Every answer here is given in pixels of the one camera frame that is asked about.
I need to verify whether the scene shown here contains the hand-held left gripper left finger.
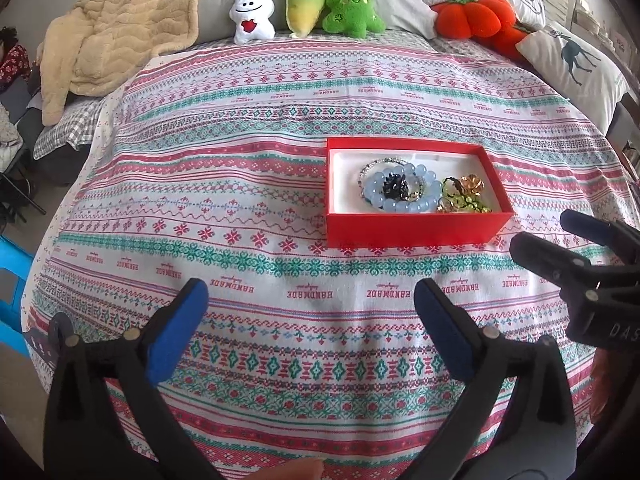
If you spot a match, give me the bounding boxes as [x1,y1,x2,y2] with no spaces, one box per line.
[42,277,221,480]

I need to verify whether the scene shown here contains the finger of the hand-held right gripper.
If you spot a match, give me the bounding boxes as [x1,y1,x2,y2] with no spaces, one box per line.
[559,209,640,263]
[510,231,603,306]

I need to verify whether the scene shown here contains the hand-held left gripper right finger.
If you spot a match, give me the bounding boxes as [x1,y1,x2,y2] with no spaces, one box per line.
[400,278,578,480]

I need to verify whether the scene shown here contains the gold jewelry piece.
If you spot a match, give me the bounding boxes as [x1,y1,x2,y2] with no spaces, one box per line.
[457,174,487,197]

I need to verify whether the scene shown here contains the red jewelry box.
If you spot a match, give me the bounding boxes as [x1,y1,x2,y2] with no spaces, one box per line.
[325,137,516,250]

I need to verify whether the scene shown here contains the light blue bead bracelet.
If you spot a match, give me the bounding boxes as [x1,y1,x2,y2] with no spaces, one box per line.
[362,162,444,216]

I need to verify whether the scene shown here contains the black hair clip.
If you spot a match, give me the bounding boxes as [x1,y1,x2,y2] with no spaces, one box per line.
[381,171,414,199]

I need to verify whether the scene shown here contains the person's right hand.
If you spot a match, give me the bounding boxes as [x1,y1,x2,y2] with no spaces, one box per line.
[589,346,610,423]

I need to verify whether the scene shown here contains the person's left hand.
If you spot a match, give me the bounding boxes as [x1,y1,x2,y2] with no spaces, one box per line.
[261,459,325,480]

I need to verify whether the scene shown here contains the red green patterned blanket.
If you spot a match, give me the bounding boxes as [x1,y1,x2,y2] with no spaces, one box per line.
[22,27,640,480]

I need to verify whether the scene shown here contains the white pillow with deer print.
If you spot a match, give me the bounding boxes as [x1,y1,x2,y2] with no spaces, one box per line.
[515,22,628,133]

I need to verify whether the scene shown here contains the blue plastic stool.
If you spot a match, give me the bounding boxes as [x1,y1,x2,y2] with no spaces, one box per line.
[0,237,37,357]

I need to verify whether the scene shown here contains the grey checked bed sheet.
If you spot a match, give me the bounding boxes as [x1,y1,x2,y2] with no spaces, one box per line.
[32,94,108,162]

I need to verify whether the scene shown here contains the orange plush cushion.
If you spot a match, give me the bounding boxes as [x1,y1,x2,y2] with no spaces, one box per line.
[430,0,540,61]

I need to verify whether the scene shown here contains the black folding chair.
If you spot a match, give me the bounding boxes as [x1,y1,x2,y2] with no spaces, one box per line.
[0,72,48,221]

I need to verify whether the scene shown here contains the beige fleece blanket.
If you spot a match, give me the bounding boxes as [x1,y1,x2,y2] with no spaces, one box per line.
[37,0,223,126]

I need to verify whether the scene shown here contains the green tree plush toy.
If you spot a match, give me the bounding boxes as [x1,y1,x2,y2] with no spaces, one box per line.
[321,0,387,39]

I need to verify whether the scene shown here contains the red floral cloth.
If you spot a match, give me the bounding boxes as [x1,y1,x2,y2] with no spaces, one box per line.
[0,27,34,93]

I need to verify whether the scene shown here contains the white bunny plush toy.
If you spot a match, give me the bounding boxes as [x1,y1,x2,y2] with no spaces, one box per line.
[229,0,277,45]

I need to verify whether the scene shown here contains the yellow green radish plush toy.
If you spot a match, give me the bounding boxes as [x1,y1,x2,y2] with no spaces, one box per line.
[285,0,329,39]

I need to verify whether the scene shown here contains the green bead bracelet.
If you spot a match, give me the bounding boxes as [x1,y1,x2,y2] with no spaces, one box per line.
[437,176,493,215]

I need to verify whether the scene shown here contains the white pearl bracelet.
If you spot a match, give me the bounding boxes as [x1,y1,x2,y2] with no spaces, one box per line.
[357,156,408,193]

